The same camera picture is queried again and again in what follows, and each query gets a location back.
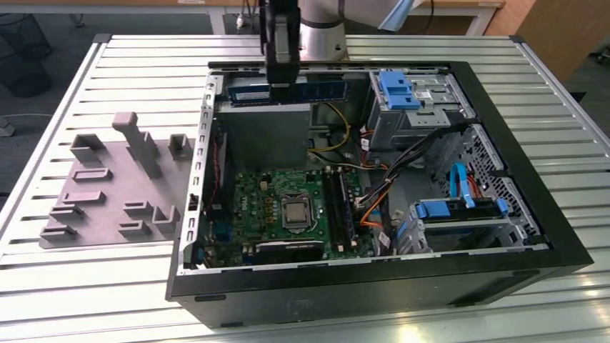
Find blue RAM stick white label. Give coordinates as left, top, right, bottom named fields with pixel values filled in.
left=227, top=81, right=351, bottom=107

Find black RAM slot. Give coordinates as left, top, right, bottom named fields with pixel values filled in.
left=322, top=166, right=340, bottom=252

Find installed dark RAM stick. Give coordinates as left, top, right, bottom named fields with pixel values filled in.
left=335, top=170, right=358, bottom=247

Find grey power supply unit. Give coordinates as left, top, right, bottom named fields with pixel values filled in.
left=213, top=101, right=314, bottom=171

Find blue drive bay latch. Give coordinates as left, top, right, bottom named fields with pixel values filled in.
left=378, top=71, right=423, bottom=111

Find silver drive cage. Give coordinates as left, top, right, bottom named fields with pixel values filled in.
left=366, top=69, right=478, bottom=151

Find green motherboard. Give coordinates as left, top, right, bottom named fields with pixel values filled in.
left=204, top=167, right=378, bottom=267

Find silver CPU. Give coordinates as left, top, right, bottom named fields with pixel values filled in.
left=284, top=202, right=311, bottom=223

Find black CPU socket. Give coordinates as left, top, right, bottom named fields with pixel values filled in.
left=278, top=192, right=319, bottom=234

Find wooden desk white legs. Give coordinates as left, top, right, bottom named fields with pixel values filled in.
left=0, top=0, right=507, bottom=36

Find black graphics card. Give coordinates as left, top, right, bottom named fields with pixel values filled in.
left=241, top=239, right=324, bottom=265

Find hard disk in blue carrier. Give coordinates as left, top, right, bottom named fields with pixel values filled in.
left=412, top=198, right=510, bottom=224

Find black mesh waste bin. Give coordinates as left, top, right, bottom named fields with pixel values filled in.
left=0, top=12, right=53, bottom=98

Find grey parts rack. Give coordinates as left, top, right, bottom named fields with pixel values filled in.
left=37, top=111, right=196, bottom=250

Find wooden cabinet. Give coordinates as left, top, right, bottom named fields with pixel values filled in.
left=516, top=0, right=610, bottom=85

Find black PC case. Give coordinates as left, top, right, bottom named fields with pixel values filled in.
left=164, top=60, right=595, bottom=329

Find yellow wire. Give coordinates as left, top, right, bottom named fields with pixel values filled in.
left=307, top=101, right=351, bottom=156

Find orange wire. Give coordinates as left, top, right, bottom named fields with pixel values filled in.
left=359, top=199, right=382, bottom=228

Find blue flat data wire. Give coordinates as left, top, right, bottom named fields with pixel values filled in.
left=448, top=162, right=478, bottom=209

